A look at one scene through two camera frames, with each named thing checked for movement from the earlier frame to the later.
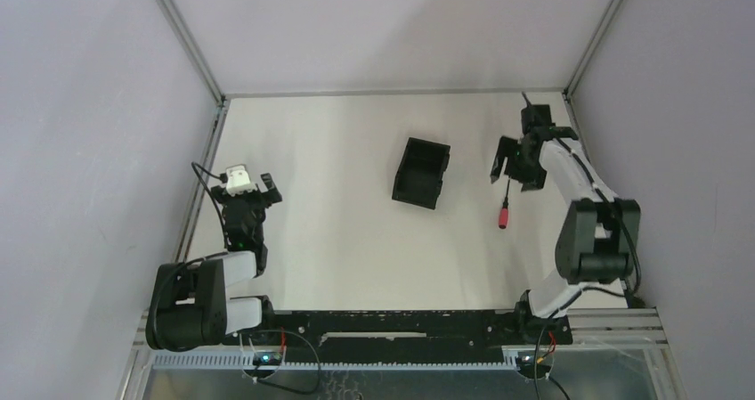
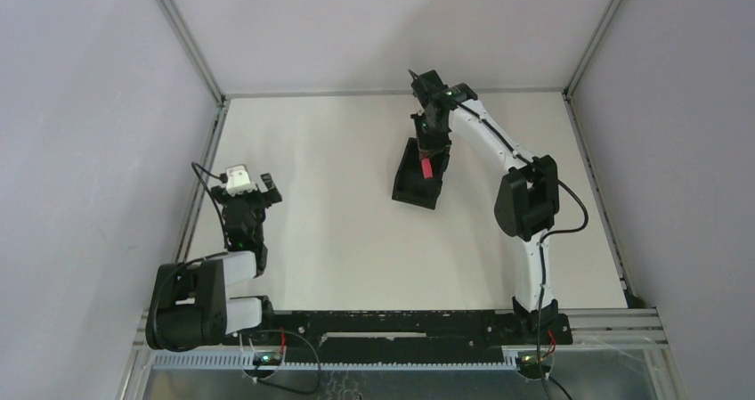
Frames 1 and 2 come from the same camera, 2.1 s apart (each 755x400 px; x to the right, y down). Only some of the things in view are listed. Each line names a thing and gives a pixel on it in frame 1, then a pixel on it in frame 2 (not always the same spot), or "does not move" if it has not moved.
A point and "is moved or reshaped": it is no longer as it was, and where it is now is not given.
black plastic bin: (419, 177) does not move
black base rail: (332, 336) does not move
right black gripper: (533, 180) -> (426, 146)
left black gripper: (259, 195) does not move
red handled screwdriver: (504, 212) is moved or reshaped
